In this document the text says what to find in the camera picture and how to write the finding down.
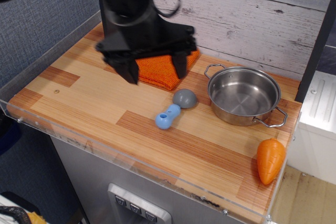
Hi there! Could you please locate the blue and grey toy spoon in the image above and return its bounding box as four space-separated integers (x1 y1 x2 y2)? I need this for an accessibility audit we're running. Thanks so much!
155 89 197 130

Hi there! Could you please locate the black cable sleeve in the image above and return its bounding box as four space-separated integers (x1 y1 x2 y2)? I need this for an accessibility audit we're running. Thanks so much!
0 205 29 224

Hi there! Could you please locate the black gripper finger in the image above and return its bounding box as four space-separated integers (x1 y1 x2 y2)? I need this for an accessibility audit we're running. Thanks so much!
104 57 139 84
171 52 188 79

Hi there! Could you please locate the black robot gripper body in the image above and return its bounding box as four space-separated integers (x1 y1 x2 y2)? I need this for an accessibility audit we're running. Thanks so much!
96 0 196 63

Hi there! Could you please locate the orange plastic toy carrot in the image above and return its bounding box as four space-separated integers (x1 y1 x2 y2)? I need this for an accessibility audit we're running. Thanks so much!
257 138 286 185

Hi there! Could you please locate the clear acrylic table guard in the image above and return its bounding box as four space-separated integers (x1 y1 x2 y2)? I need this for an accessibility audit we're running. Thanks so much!
0 10 302 224

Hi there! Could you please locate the silver dispenser button panel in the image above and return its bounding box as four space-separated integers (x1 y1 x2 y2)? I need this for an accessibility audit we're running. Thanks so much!
108 183 172 223

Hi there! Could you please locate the white ribbed box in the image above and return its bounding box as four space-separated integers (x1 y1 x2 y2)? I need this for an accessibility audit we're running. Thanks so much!
287 71 335 184

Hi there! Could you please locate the stainless steel pot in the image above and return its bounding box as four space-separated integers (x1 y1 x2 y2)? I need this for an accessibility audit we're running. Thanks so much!
204 64 288 128

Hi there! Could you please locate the yellow black object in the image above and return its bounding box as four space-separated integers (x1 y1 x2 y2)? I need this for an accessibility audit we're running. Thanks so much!
27 212 48 224

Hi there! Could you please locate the silver toy appliance front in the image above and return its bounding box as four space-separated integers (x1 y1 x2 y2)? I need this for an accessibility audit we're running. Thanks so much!
52 138 278 223

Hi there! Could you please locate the orange folded cloth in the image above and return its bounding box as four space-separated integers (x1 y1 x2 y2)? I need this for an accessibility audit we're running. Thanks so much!
111 49 202 91

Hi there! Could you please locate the dark right vertical post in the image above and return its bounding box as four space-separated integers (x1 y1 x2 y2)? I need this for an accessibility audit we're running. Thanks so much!
295 0 335 103

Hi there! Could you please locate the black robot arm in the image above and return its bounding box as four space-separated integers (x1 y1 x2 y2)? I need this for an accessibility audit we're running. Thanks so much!
96 0 196 84

